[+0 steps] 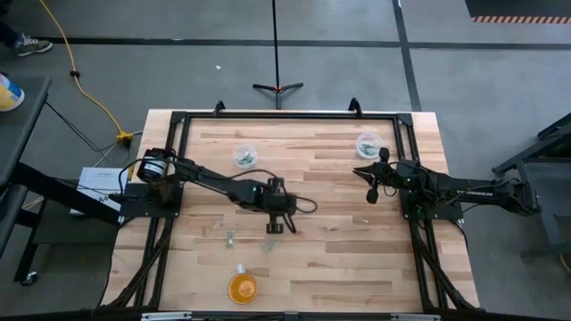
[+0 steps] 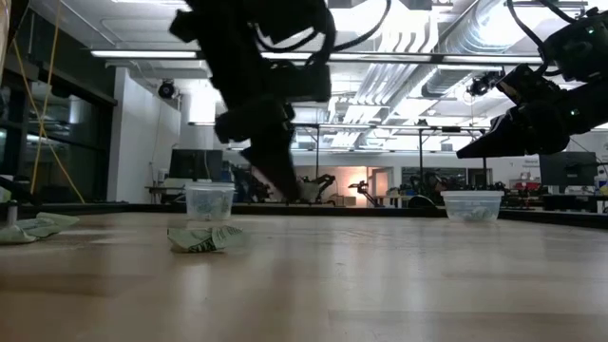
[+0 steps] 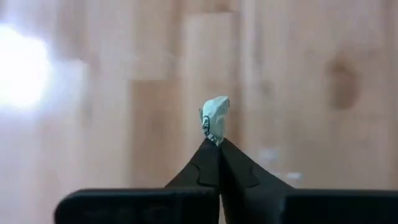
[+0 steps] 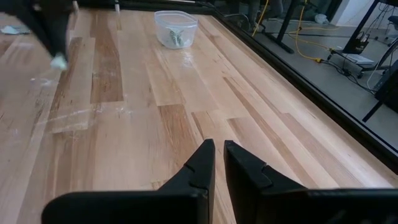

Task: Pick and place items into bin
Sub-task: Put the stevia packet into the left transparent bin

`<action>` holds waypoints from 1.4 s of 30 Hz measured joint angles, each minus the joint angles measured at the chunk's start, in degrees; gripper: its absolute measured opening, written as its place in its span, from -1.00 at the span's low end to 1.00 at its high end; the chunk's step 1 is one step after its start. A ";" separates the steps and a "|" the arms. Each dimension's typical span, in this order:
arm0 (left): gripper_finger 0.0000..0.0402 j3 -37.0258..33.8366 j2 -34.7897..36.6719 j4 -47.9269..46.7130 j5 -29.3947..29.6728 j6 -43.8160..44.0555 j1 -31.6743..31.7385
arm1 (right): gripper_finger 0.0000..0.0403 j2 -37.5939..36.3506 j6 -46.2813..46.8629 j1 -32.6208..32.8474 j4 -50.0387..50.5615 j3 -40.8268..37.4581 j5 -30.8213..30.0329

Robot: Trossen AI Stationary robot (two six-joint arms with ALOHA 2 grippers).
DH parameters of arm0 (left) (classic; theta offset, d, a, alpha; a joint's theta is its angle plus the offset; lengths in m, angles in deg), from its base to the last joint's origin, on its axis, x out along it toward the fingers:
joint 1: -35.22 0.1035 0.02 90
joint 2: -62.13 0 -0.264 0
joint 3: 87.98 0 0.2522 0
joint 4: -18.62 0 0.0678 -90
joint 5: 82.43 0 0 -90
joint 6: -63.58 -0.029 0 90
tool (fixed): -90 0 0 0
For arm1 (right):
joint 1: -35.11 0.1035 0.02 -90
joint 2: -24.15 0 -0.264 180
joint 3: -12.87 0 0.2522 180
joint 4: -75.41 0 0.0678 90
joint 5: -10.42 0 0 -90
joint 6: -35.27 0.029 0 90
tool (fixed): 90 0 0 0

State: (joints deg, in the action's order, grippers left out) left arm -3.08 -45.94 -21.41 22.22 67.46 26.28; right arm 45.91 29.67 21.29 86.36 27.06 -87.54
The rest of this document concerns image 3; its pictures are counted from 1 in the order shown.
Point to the small clear plastic scrap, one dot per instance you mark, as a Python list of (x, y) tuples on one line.
[(268, 154), (294, 176)]

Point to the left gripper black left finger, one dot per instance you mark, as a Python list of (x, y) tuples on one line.
[(192, 186)]

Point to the green paper bill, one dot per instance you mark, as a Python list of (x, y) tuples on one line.
[(216, 115)]

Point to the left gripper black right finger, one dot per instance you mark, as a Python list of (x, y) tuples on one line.
[(248, 193)]

